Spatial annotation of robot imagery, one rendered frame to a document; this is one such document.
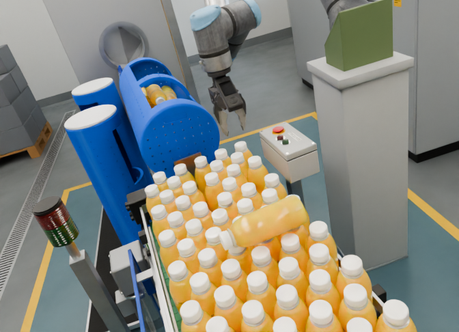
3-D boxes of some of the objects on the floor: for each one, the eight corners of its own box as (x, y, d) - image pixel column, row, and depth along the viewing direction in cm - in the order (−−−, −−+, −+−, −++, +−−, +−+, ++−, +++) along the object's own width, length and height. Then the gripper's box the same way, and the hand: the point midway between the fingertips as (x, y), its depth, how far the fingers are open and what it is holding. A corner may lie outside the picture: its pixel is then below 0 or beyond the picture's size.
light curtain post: (219, 174, 320) (155, -51, 237) (221, 177, 315) (156, -51, 232) (212, 177, 319) (145, -48, 236) (214, 180, 314) (147, -49, 231)
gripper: (231, 59, 118) (244, 120, 129) (195, 71, 116) (212, 132, 126) (240, 64, 111) (255, 129, 121) (202, 77, 109) (220, 142, 119)
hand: (235, 130), depth 121 cm, fingers open, 5 cm apart
